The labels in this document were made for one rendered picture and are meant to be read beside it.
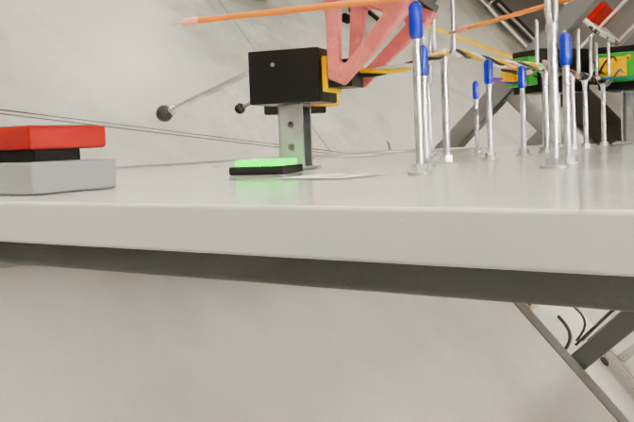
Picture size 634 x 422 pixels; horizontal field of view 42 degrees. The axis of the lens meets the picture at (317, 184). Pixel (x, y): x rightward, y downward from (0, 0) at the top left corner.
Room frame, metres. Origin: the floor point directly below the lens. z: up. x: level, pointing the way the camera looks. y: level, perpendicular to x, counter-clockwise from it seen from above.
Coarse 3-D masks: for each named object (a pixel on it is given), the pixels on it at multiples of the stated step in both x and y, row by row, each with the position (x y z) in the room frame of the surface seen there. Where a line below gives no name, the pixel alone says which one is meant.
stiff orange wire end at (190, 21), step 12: (348, 0) 0.48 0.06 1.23; (360, 0) 0.48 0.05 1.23; (372, 0) 0.48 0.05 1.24; (384, 0) 0.47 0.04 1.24; (396, 0) 0.47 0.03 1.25; (240, 12) 0.49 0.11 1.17; (252, 12) 0.49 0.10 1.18; (264, 12) 0.48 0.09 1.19; (276, 12) 0.48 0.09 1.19; (288, 12) 0.48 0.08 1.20; (180, 24) 0.49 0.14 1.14; (192, 24) 0.49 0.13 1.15
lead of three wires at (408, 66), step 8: (448, 48) 0.66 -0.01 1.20; (432, 56) 0.62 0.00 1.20; (440, 56) 0.63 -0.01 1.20; (400, 64) 0.59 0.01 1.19; (408, 64) 0.59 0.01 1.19; (360, 72) 0.58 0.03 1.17; (368, 72) 0.58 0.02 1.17; (376, 72) 0.58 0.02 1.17; (384, 72) 0.58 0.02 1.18; (392, 72) 0.59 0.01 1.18; (400, 72) 0.59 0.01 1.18
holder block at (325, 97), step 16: (304, 48) 0.57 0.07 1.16; (320, 48) 0.57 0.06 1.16; (256, 64) 0.57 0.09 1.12; (288, 64) 0.57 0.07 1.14; (304, 64) 0.57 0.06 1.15; (320, 64) 0.57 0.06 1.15; (256, 80) 0.57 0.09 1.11; (272, 80) 0.57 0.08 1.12; (288, 80) 0.56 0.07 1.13; (304, 80) 0.56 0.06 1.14; (320, 80) 0.57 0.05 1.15; (256, 96) 0.56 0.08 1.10; (272, 96) 0.56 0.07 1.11; (288, 96) 0.56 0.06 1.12; (304, 96) 0.56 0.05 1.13; (320, 96) 0.56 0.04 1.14; (336, 96) 0.60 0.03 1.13
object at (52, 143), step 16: (0, 128) 0.34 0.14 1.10; (16, 128) 0.33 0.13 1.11; (32, 128) 0.33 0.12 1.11; (48, 128) 0.34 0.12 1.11; (64, 128) 0.35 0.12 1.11; (80, 128) 0.36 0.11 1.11; (96, 128) 0.37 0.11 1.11; (0, 144) 0.33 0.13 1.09; (16, 144) 0.33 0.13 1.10; (32, 144) 0.33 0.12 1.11; (48, 144) 0.34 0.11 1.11; (64, 144) 0.35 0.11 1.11; (80, 144) 0.36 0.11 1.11; (96, 144) 0.37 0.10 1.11; (0, 160) 0.34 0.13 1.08; (16, 160) 0.34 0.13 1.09; (32, 160) 0.34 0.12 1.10; (48, 160) 0.35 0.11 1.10
